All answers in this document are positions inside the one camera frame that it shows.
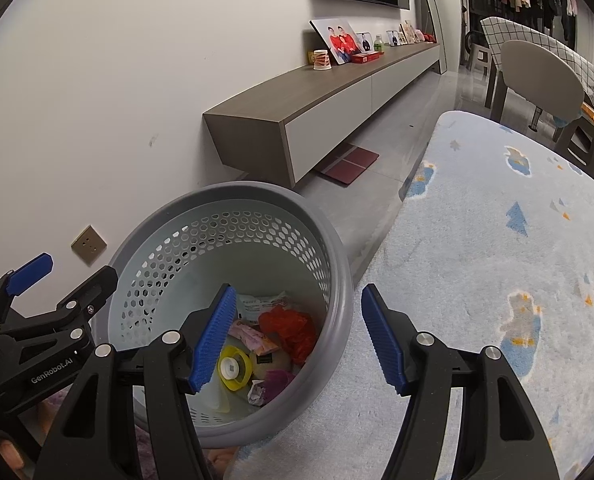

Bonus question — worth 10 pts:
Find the grey stool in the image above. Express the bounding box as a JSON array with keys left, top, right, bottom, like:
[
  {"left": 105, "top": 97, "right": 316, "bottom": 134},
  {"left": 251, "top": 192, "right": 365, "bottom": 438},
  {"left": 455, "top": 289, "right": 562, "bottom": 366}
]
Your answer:
[{"left": 559, "top": 120, "right": 594, "bottom": 181}]

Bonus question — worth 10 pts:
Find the red plastic bag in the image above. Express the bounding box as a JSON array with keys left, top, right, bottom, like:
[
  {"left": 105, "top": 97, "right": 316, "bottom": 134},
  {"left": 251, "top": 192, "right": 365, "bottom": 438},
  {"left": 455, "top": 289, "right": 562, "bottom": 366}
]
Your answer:
[{"left": 258, "top": 307, "right": 318, "bottom": 365}]

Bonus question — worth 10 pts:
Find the long wooden grey cabinet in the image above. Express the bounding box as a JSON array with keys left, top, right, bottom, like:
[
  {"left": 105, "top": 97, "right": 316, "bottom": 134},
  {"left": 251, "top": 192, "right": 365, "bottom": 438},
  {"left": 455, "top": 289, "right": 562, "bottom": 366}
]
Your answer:
[{"left": 203, "top": 42, "right": 442, "bottom": 193}]

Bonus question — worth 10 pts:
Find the white paper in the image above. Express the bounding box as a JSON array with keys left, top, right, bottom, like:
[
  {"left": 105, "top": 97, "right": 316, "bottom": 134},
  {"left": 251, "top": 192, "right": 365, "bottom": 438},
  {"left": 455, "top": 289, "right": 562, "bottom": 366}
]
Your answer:
[{"left": 247, "top": 379, "right": 270, "bottom": 407}]

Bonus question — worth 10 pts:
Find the white checked tablecloth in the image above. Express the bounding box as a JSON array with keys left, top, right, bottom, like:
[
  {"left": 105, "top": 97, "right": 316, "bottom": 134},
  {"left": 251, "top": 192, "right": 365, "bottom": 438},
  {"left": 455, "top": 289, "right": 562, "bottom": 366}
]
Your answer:
[{"left": 479, "top": 16, "right": 594, "bottom": 141}]

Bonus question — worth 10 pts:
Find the grey perforated waste basket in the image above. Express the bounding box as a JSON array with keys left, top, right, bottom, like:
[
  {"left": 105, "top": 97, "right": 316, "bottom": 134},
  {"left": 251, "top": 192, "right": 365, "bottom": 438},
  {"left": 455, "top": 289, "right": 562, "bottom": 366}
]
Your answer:
[{"left": 94, "top": 181, "right": 355, "bottom": 450}]

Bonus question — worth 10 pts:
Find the yellow plastic lid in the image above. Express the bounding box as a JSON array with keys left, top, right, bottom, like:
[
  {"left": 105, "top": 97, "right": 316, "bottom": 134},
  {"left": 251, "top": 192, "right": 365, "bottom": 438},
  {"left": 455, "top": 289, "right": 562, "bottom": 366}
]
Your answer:
[{"left": 217, "top": 345, "right": 258, "bottom": 391}]

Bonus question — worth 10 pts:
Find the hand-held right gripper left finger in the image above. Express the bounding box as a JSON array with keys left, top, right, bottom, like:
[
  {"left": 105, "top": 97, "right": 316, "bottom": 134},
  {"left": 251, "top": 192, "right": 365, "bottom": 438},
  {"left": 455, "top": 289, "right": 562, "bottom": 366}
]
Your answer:
[{"left": 32, "top": 282, "right": 239, "bottom": 480}]

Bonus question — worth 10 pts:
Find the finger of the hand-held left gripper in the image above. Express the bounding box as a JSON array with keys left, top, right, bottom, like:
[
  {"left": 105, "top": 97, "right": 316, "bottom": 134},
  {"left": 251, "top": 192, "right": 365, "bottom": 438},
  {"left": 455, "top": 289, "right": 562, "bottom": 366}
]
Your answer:
[
  {"left": 0, "top": 252, "right": 54, "bottom": 311},
  {"left": 52, "top": 265, "right": 119, "bottom": 326}
]

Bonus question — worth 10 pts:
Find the large red family photo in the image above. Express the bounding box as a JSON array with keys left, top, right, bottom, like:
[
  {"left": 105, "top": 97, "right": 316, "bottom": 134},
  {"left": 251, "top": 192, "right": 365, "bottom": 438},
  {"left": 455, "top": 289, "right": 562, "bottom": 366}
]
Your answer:
[{"left": 309, "top": 19, "right": 358, "bottom": 66}]

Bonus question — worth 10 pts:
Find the beige plush pouch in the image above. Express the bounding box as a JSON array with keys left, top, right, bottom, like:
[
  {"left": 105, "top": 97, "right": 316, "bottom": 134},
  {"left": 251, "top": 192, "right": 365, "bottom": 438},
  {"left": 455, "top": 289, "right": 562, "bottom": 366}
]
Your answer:
[{"left": 249, "top": 347, "right": 295, "bottom": 381}]

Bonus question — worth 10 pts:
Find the white plastic stool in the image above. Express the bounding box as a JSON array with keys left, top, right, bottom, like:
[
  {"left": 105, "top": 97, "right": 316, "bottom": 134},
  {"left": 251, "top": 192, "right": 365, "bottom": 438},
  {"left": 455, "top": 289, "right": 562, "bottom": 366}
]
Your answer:
[{"left": 464, "top": 30, "right": 492, "bottom": 73}]

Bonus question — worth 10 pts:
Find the pink plastic mesh cup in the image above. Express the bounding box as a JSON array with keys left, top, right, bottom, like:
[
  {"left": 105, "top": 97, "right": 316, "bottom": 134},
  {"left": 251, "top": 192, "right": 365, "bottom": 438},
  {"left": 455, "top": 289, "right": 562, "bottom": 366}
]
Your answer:
[{"left": 259, "top": 370, "right": 297, "bottom": 401}]

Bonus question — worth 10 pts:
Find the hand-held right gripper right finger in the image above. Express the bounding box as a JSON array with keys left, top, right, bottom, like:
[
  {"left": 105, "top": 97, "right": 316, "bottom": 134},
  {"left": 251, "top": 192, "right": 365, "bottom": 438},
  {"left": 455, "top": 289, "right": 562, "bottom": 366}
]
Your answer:
[{"left": 361, "top": 283, "right": 560, "bottom": 480}]

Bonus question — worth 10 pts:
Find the bronze wall socket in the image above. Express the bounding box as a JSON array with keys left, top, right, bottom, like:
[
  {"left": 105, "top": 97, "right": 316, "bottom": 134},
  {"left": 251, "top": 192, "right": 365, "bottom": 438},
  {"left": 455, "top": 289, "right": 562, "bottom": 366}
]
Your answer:
[{"left": 70, "top": 225, "right": 108, "bottom": 267}]

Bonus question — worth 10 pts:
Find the grey round back chair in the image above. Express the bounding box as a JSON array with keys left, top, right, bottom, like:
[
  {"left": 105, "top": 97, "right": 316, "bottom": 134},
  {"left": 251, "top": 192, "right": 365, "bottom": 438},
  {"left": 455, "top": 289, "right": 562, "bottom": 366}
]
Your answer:
[{"left": 487, "top": 40, "right": 585, "bottom": 131}]

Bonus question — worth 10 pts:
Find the pink snack packet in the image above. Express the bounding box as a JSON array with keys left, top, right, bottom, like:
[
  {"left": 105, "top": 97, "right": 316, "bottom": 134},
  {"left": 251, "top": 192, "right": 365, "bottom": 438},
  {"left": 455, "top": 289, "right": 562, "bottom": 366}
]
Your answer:
[{"left": 227, "top": 321, "right": 280, "bottom": 353}]

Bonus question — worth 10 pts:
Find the dark red floor scale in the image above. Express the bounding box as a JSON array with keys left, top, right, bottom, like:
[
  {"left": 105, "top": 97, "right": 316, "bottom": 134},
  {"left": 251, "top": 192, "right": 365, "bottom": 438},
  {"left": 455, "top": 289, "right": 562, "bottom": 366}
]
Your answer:
[{"left": 319, "top": 145, "right": 380, "bottom": 188}]

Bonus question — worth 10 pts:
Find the blue white wet wipes packet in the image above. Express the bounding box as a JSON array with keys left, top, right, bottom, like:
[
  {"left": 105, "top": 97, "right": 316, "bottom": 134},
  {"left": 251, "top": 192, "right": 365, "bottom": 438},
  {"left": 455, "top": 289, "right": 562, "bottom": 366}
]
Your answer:
[{"left": 237, "top": 291, "right": 293, "bottom": 323}]

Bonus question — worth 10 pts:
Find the leaning grey framed mirror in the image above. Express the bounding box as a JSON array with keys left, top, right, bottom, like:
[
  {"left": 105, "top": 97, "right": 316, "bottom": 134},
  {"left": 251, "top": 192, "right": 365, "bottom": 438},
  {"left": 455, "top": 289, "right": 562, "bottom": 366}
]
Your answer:
[{"left": 412, "top": 0, "right": 448, "bottom": 75}]

